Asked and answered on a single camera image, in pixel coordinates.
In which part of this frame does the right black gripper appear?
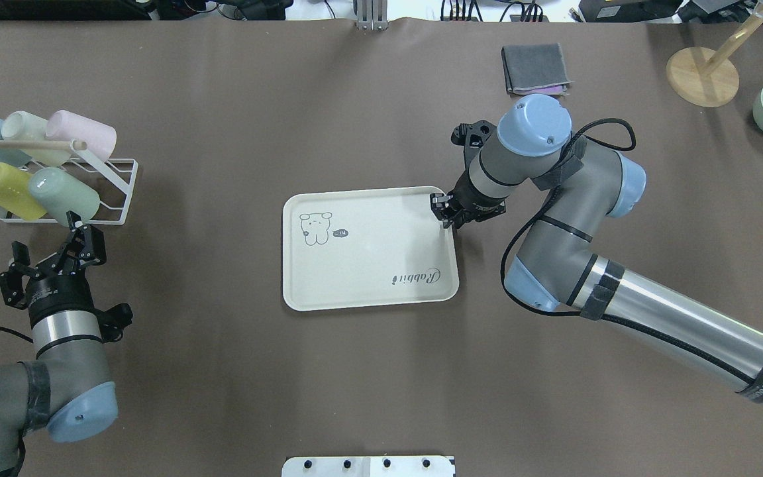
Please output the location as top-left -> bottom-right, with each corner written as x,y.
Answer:
429,171 -> 506,230

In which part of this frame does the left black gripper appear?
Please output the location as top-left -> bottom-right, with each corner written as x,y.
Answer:
0,211 -> 107,325

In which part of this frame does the cream rabbit tray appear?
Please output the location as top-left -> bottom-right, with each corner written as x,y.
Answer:
282,186 -> 460,311

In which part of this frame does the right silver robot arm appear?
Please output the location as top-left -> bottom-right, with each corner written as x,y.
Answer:
430,94 -> 763,405

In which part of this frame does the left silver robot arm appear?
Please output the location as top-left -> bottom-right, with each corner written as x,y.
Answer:
0,211 -> 133,476

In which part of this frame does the green plastic cup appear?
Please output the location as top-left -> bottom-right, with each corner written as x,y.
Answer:
28,167 -> 100,227

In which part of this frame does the yellow plastic cup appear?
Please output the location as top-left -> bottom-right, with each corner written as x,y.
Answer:
0,162 -> 46,221

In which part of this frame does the pink plastic cup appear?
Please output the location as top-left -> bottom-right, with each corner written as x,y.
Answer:
45,111 -> 117,161

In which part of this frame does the cream white plastic cup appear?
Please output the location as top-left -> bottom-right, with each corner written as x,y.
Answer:
1,111 -> 72,167

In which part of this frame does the wooden cup tree stand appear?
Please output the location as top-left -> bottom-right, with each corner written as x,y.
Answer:
666,1 -> 763,107

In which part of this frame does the purple folded cloth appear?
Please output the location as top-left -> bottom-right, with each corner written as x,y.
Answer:
520,84 -> 567,96

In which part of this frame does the grey folded cloth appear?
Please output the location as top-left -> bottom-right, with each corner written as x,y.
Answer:
501,42 -> 572,95

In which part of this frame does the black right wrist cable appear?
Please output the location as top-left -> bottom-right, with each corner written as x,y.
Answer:
501,118 -> 763,425

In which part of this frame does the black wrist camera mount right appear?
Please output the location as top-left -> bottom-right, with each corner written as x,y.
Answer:
450,120 -> 496,169

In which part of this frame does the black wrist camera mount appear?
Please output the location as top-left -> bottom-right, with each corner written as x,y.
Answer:
96,303 -> 134,343
450,120 -> 496,169

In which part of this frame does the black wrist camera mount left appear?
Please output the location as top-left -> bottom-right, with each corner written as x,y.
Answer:
96,303 -> 134,343

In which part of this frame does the white wire cup rack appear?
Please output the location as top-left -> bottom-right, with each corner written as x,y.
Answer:
0,139 -> 139,226

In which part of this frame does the aluminium frame post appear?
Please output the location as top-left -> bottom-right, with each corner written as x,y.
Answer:
352,0 -> 389,31

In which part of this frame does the white pedestal column base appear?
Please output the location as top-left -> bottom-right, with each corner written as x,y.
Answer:
281,455 -> 456,476

